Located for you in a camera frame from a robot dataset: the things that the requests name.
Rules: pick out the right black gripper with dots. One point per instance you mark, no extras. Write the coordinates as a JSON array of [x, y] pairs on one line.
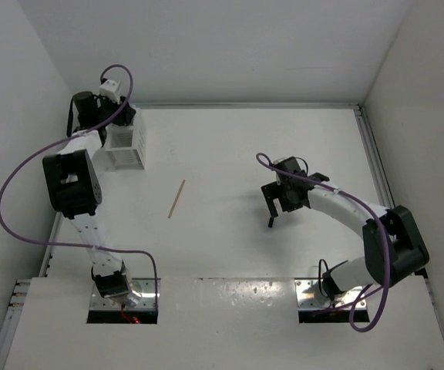
[[271, 192]]

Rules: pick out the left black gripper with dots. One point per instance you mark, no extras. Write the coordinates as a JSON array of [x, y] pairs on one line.
[[125, 117]]

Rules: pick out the gold makeup pencil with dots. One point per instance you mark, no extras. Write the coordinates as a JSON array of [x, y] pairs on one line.
[[176, 199]]

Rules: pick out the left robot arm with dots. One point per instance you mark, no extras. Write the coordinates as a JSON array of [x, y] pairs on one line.
[[75, 192]]

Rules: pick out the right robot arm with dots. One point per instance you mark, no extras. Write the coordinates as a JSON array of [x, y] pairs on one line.
[[392, 243]]

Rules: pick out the white slatted organizer box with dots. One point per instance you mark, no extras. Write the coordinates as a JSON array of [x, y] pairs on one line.
[[126, 145]]

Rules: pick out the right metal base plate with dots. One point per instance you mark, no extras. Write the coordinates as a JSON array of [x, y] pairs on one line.
[[309, 298]]

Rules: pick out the metal base plate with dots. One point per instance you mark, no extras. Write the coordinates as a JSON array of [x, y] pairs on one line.
[[309, 298], [141, 298]]

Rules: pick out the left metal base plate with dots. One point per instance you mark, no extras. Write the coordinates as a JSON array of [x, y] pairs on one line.
[[141, 298]]

